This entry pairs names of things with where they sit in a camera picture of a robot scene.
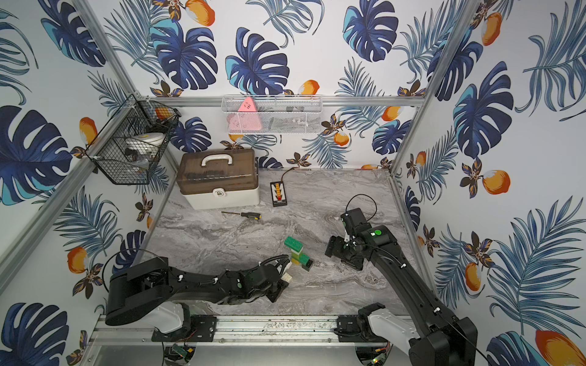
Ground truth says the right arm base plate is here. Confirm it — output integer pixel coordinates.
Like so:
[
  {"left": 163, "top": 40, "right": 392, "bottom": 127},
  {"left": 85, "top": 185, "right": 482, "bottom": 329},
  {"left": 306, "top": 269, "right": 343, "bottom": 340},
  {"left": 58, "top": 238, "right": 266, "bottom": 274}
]
[{"left": 333, "top": 315, "right": 388, "bottom": 343}]

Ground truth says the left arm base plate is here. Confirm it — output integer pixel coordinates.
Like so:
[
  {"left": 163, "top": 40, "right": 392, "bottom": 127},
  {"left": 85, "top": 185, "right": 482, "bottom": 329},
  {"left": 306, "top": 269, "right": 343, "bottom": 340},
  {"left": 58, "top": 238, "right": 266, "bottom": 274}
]
[{"left": 151, "top": 315, "right": 218, "bottom": 343}]

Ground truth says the pink triangle object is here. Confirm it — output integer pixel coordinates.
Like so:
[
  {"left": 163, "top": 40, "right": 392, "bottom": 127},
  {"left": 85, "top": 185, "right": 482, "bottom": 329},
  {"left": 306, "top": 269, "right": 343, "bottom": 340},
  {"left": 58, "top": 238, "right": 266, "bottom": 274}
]
[{"left": 227, "top": 97, "right": 262, "bottom": 134}]

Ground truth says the brown lidded storage box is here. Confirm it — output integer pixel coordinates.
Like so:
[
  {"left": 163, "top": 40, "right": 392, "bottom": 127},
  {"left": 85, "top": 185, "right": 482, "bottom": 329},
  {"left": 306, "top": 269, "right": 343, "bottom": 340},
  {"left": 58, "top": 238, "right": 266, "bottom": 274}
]
[{"left": 175, "top": 149, "right": 260, "bottom": 210}]

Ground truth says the black remote control box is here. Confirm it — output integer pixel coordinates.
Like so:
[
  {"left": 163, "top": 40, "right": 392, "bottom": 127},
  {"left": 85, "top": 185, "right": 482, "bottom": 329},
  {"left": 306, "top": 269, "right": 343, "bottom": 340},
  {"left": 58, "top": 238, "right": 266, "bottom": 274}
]
[{"left": 270, "top": 181, "right": 288, "bottom": 207}]

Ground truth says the cream lego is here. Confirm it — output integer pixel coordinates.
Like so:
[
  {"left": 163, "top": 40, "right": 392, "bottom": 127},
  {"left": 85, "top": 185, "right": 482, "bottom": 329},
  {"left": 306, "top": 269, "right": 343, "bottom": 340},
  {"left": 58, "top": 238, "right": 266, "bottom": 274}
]
[{"left": 281, "top": 273, "right": 292, "bottom": 283}]

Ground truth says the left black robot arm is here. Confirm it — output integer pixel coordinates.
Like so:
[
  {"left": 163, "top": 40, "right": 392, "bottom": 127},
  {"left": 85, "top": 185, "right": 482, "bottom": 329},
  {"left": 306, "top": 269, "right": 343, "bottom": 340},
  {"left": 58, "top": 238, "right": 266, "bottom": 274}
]
[{"left": 105, "top": 255, "right": 290, "bottom": 334}]

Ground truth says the black wire basket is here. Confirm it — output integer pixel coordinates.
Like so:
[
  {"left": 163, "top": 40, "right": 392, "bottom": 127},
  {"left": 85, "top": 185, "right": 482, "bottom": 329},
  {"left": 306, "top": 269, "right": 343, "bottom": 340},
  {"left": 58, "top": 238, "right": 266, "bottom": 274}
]
[{"left": 85, "top": 95, "right": 181, "bottom": 185}]

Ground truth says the aluminium front rail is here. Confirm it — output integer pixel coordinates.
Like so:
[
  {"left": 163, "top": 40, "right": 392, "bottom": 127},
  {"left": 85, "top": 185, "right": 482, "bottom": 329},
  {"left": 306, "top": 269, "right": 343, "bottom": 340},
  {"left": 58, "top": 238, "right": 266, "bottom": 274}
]
[{"left": 89, "top": 315, "right": 388, "bottom": 346}]

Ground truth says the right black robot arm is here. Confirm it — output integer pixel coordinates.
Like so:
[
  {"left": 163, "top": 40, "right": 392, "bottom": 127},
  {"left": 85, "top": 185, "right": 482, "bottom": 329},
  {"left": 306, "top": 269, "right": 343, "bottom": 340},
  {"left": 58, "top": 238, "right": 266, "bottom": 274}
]
[{"left": 325, "top": 207, "right": 478, "bottom": 365}]

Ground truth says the yellow handled screwdriver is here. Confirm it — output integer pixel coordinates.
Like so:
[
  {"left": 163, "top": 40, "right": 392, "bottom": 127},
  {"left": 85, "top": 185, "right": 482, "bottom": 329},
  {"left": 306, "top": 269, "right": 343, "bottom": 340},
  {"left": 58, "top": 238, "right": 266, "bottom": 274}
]
[{"left": 222, "top": 211, "right": 262, "bottom": 221}]

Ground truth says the white object in basket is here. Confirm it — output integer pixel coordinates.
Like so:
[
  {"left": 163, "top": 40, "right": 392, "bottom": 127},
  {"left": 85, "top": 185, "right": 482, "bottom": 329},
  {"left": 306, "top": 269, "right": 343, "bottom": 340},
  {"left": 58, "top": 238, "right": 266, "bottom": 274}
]
[{"left": 125, "top": 133, "right": 165, "bottom": 154}]

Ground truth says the clear wall shelf tray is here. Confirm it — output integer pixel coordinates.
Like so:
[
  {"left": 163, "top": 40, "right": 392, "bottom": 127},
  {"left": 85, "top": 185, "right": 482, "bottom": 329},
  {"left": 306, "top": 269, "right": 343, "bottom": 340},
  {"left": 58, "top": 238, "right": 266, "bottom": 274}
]
[{"left": 221, "top": 95, "right": 323, "bottom": 135}]

